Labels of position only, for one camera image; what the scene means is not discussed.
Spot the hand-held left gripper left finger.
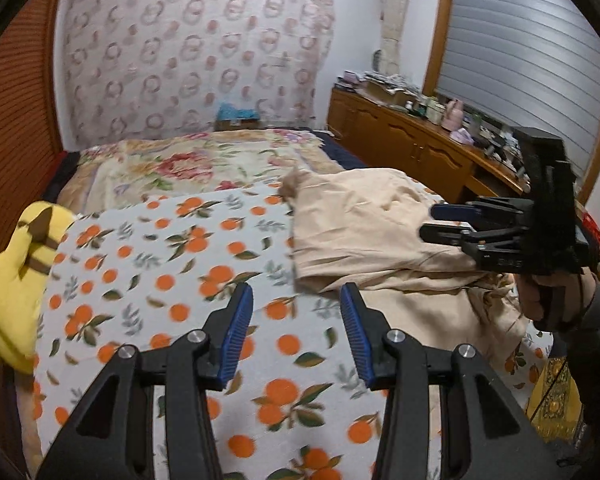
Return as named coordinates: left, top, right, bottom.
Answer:
left=35, top=281, right=255, bottom=480

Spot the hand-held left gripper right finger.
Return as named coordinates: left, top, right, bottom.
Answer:
left=340, top=281, right=563, bottom=480

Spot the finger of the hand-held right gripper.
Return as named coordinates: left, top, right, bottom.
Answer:
left=419, top=222, right=533, bottom=267
left=430, top=199, right=536, bottom=226

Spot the beige printed T-shirt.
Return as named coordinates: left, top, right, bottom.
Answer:
left=279, top=166, right=488, bottom=295

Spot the person's right hand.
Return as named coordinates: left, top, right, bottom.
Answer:
left=517, top=267, right=598, bottom=333

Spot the crumpled beige garment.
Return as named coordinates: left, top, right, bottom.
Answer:
left=370, top=260, right=533, bottom=376

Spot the orange fruit print bed sheet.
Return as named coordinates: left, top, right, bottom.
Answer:
left=20, top=182, right=556, bottom=480

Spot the wooden sideboard cabinet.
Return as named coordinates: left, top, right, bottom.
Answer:
left=326, top=87, right=531, bottom=206

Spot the pink kettle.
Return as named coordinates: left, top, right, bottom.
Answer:
left=441, top=100, right=465, bottom=132

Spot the dark blue bedding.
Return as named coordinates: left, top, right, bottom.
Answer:
left=312, top=130, right=368, bottom=170

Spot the pile of papers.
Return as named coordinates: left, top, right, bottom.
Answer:
left=362, top=72, right=423, bottom=101

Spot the floral blanket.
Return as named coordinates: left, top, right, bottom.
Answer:
left=55, top=127, right=348, bottom=211

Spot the yellow patterned cloth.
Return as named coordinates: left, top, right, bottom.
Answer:
left=527, top=357, right=586, bottom=436

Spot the cream lace curtain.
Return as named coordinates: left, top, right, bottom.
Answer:
left=380, top=0, right=418, bottom=73

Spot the small cardboard box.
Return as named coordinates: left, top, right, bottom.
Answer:
left=215, top=117, right=261, bottom=132

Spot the yellow plush toy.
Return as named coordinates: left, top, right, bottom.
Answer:
left=0, top=201, right=77, bottom=381

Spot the blue fluffy cloth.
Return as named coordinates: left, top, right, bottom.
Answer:
left=216, top=102, right=261, bottom=122

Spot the brown slatted wooden door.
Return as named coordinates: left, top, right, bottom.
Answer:
left=0, top=0, right=66, bottom=261

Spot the circle print wall curtain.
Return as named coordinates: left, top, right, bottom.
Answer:
left=60, top=0, right=337, bottom=148

